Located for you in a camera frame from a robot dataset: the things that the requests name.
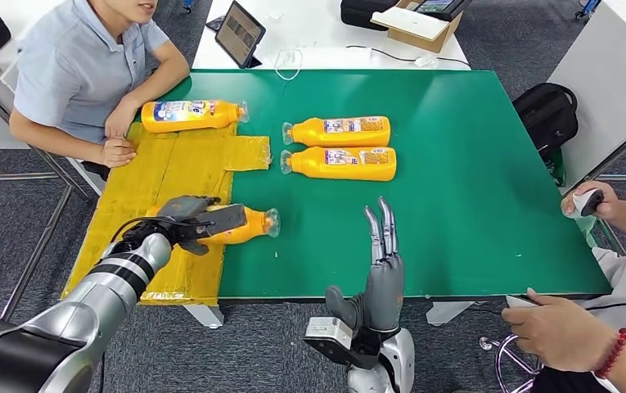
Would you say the black backpack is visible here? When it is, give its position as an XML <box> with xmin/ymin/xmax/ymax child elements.
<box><xmin>511</xmin><ymin>82</ymin><xmax>579</xmax><ymax>162</ymax></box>

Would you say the brown cardboard box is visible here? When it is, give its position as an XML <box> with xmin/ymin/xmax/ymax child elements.
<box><xmin>371</xmin><ymin>0</ymin><xmax>464</xmax><ymax>55</ymax></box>

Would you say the dark green bag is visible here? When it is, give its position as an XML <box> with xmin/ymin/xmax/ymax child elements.
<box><xmin>548</xmin><ymin>147</ymin><xmax>567</xmax><ymax>188</ymax></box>

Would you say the black zip case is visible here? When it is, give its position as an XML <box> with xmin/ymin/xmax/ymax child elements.
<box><xmin>340</xmin><ymin>0</ymin><xmax>400</xmax><ymax>32</ymax></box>

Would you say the red bead bracelet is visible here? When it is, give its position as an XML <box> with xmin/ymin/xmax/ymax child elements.
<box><xmin>593</xmin><ymin>327</ymin><xmax>626</xmax><ymax>381</ymax></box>

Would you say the white table foot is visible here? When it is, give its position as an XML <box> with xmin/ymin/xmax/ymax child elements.
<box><xmin>182</xmin><ymin>303</ymin><xmax>226</xmax><ymax>330</ymax></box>
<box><xmin>426</xmin><ymin>300</ymin><xmax>476</xmax><ymax>327</ymax></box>

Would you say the yellow taped cardboard mat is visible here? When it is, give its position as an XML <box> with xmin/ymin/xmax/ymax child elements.
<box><xmin>61</xmin><ymin>121</ymin><xmax>273</xmax><ymax>308</ymax></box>

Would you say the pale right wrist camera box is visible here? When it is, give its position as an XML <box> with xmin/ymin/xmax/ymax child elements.
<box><xmin>303</xmin><ymin>317</ymin><xmax>357</xmax><ymax>364</ymax></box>

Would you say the black tablet on stand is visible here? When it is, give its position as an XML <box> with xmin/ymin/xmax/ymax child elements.
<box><xmin>215</xmin><ymin>1</ymin><xmax>268</xmax><ymax>70</ymax></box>

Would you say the thin black cable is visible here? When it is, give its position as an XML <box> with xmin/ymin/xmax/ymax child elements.
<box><xmin>464</xmin><ymin>300</ymin><xmax>626</xmax><ymax>321</ymax></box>

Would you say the black cable on white table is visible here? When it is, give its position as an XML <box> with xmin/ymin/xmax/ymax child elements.
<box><xmin>345</xmin><ymin>45</ymin><xmax>472</xmax><ymax>70</ymax></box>

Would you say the person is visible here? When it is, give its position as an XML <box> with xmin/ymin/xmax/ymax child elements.
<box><xmin>501</xmin><ymin>180</ymin><xmax>626</xmax><ymax>393</ymax></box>
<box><xmin>8</xmin><ymin>0</ymin><xmax>191</xmax><ymax>183</ymax></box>

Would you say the orange detergent bottle clear cap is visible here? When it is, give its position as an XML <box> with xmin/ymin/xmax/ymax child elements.
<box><xmin>282</xmin><ymin>115</ymin><xmax>392</xmax><ymax>148</ymax></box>
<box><xmin>144</xmin><ymin>203</ymin><xmax>281</xmax><ymax>246</ymax></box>
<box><xmin>280</xmin><ymin>146</ymin><xmax>398</xmax><ymax>183</ymax></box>
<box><xmin>140</xmin><ymin>99</ymin><xmax>250</xmax><ymax>134</ymax></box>

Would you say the grey metal frame table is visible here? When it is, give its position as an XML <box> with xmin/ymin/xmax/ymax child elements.
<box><xmin>0</xmin><ymin>56</ymin><xmax>97</xmax><ymax>340</ymax></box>

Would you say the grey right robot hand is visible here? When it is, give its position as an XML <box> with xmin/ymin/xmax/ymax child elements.
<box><xmin>325</xmin><ymin>196</ymin><xmax>405</xmax><ymax>333</ymax></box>

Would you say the pale green plastic bag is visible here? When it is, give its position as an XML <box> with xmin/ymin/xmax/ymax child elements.
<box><xmin>564</xmin><ymin>214</ymin><xmax>612</xmax><ymax>251</ymax></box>

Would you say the white looped cable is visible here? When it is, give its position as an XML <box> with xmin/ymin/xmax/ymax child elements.
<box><xmin>274</xmin><ymin>47</ymin><xmax>304</xmax><ymax>83</ymax></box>

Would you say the chrome chair base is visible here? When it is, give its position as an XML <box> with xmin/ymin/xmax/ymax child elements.
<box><xmin>477</xmin><ymin>332</ymin><xmax>544</xmax><ymax>393</ymax></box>

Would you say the white side table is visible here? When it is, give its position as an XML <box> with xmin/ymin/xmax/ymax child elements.
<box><xmin>547</xmin><ymin>0</ymin><xmax>626</xmax><ymax>191</ymax></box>

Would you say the white paper sheet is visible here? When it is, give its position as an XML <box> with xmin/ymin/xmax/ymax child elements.
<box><xmin>371</xmin><ymin>6</ymin><xmax>449</xmax><ymax>42</ymax></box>

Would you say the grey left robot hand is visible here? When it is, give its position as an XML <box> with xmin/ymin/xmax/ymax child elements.
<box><xmin>155</xmin><ymin>195</ymin><xmax>222</xmax><ymax>256</ymax></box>

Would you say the black terminal with screen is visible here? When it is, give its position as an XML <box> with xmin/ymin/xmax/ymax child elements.
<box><xmin>411</xmin><ymin>0</ymin><xmax>474</xmax><ymax>23</ymax></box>

